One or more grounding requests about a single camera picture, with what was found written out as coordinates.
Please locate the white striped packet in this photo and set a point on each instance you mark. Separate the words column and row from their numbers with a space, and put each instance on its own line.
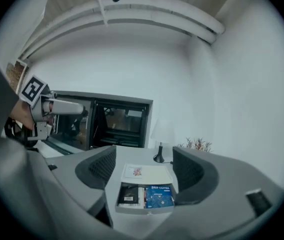
column 141, row 197

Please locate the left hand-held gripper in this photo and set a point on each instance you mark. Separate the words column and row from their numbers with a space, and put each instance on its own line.
column 35, row 89

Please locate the white shade table lamp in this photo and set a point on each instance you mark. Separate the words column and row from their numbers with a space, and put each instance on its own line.
column 160, row 134

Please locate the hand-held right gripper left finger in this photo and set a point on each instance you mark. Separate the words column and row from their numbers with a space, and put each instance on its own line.
column 95, row 169

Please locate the white ceiling pipe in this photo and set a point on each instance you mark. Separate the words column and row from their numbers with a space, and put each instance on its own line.
column 157, row 6
column 157, row 21

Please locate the dried brown plant in vase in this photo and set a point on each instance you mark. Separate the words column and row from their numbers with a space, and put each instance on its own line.
column 197, row 145

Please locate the white floral printed packet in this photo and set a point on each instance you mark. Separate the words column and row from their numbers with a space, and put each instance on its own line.
column 133, row 171

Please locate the white drawer box shell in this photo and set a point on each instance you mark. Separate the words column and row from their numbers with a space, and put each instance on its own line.
column 157, row 175

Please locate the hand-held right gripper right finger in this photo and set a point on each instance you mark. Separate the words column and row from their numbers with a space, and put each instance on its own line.
column 197, row 179

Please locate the black small packet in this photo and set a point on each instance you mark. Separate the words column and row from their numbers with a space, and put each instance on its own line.
column 128, row 195

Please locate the grey box drawer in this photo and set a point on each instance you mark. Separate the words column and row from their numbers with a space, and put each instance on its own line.
column 142, row 210

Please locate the blue coffee packet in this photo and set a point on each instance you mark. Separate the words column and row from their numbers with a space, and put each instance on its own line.
column 159, row 196

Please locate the brown wall picture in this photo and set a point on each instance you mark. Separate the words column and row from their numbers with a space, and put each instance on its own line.
column 17, row 74

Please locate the person's left forearm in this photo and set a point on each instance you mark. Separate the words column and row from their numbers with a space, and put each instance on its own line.
column 23, row 114

